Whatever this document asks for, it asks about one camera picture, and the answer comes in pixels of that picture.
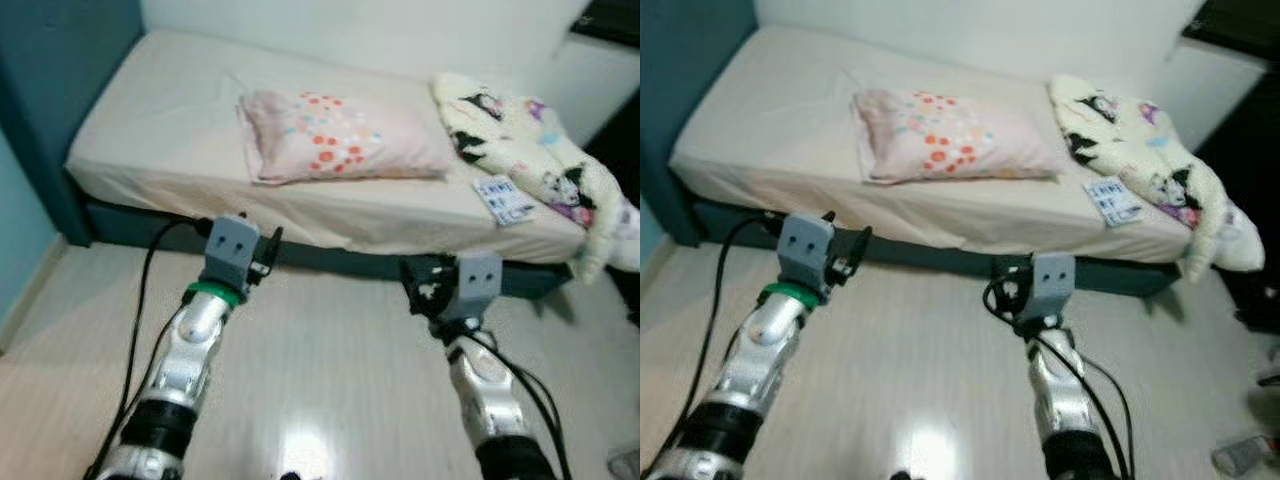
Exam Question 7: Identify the white book blue lettering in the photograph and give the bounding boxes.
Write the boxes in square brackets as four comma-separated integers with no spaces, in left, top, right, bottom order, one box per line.
[1085,175,1146,227]
[472,175,536,227]

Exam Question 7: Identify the pink dotted pillow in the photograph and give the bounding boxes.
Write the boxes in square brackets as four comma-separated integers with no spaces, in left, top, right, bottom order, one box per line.
[238,90,456,186]
[852,88,1063,186]

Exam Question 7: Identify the bed with cream sheet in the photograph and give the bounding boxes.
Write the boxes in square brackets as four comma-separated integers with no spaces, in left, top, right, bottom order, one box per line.
[65,28,641,266]
[668,25,1216,266]

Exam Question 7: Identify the cream cartoon print blanket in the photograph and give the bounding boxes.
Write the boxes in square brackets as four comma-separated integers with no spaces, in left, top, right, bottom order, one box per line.
[1048,75,1266,286]
[430,72,641,286]

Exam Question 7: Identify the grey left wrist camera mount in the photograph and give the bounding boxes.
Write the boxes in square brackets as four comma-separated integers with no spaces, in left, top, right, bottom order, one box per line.
[777,212,836,299]
[203,215,263,293]

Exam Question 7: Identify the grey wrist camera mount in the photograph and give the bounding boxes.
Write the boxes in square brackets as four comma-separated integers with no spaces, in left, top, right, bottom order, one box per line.
[777,212,836,299]
[1030,252,1077,321]
[203,215,263,293]
[455,250,503,321]

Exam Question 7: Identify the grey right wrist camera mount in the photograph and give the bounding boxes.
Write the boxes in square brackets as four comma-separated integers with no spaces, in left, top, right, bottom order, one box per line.
[1030,252,1077,321]
[455,250,503,321]

